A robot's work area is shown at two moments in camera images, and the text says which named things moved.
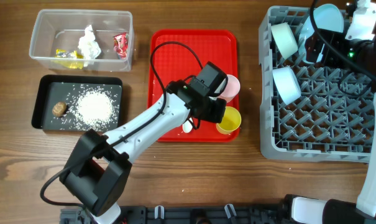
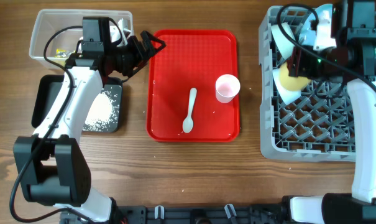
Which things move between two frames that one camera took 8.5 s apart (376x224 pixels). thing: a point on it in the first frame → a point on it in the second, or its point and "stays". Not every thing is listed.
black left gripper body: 212,109 → 126,57
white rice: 96,108 stays
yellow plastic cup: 230,122 → 291,83
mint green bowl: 284,39 stays
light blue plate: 329,17 stays
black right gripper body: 355,48 → 306,65
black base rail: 167,214 stays
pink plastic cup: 232,88 stays
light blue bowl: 287,84 stays
